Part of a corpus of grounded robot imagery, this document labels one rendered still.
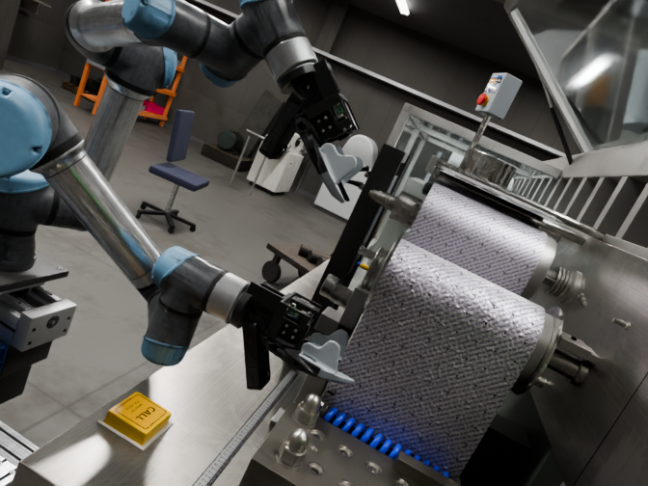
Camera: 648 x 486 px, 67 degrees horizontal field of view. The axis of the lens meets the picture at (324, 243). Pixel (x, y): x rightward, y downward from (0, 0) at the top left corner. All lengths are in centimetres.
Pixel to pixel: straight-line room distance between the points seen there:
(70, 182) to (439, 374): 64
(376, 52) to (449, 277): 898
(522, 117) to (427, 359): 866
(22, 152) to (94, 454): 41
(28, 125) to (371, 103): 890
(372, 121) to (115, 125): 833
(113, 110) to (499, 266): 90
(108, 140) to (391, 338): 83
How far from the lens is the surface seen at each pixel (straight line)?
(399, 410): 80
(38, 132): 72
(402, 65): 952
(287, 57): 79
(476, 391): 78
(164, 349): 86
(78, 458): 78
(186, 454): 83
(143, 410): 84
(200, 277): 80
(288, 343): 77
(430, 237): 96
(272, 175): 812
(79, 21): 111
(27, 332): 131
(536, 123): 934
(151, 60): 121
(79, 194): 89
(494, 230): 97
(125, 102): 125
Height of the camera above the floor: 143
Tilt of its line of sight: 13 degrees down
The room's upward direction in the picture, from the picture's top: 25 degrees clockwise
